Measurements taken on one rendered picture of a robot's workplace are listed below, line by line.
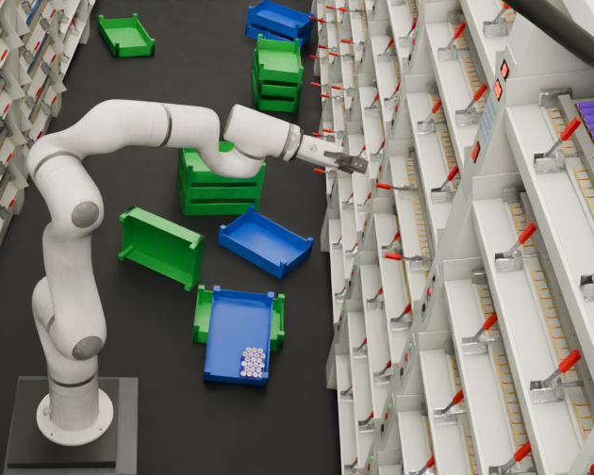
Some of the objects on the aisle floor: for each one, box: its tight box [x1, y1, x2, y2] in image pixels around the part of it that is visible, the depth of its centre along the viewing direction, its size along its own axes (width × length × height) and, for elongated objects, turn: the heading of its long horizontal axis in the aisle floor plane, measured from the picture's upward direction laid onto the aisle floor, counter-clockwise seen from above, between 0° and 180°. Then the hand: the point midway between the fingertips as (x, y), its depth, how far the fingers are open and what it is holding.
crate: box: [203, 286, 274, 386], centre depth 288 cm, size 30×20×8 cm
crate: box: [192, 285, 285, 352], centre depth 303 cm, size 30×20×8 cm
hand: (356, 166), depth 204 cm, fingers open, 8 cm apart
